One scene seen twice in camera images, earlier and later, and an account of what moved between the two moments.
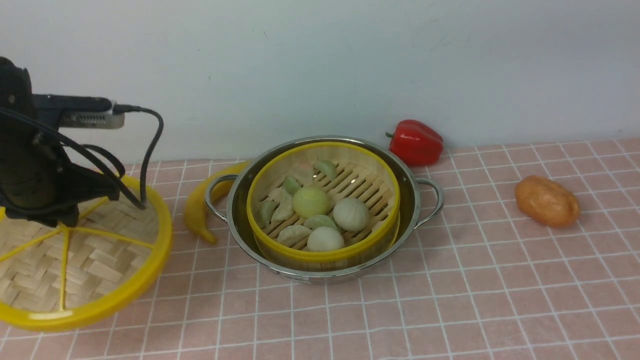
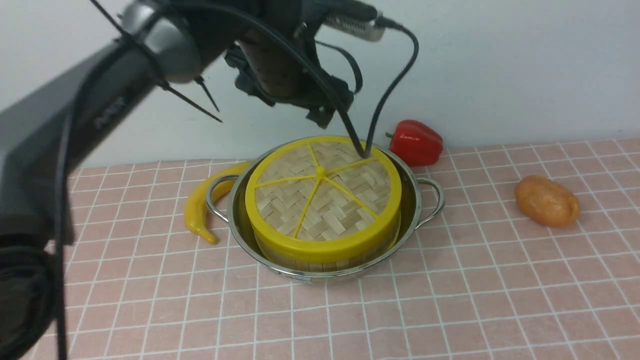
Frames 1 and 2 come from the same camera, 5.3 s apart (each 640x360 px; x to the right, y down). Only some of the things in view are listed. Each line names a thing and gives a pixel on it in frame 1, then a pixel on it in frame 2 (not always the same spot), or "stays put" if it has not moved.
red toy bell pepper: (415, 143) stays put
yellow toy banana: (196, 203) stays put
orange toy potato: (544, 200) stays put
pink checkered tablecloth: (478, 281) stays put
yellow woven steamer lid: (52, 277) -> (313, 200)
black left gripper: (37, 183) -> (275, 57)
